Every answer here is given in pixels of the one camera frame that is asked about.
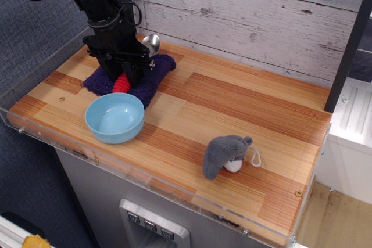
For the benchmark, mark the red handled metal spoon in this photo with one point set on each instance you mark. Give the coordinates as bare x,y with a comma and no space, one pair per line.
150,46

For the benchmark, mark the light blue bowl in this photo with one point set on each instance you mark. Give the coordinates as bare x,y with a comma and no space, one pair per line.
115,118

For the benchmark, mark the yellow and black object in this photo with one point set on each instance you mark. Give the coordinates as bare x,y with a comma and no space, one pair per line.
35,241

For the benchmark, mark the grey plush toy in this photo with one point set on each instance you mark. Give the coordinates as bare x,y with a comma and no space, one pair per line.
228,152

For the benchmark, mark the dark purple towel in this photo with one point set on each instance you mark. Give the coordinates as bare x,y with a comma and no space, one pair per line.
100,84

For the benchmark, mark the clear acrylic table guard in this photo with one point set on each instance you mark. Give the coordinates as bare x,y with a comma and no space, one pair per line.
232,77

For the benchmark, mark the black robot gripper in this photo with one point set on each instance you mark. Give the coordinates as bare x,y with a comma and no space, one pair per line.
115,45

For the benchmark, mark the grey metal cabinet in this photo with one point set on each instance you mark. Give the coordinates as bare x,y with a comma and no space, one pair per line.
99,192

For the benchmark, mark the silver button control panel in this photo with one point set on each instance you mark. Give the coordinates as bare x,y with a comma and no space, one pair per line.
144,228

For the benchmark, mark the white plastic unit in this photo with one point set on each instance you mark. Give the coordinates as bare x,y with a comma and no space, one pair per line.
345,161

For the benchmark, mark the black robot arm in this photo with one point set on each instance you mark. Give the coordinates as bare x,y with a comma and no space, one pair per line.
99,10

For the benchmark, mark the black right frame post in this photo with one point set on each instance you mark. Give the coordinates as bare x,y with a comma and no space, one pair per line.
347,58

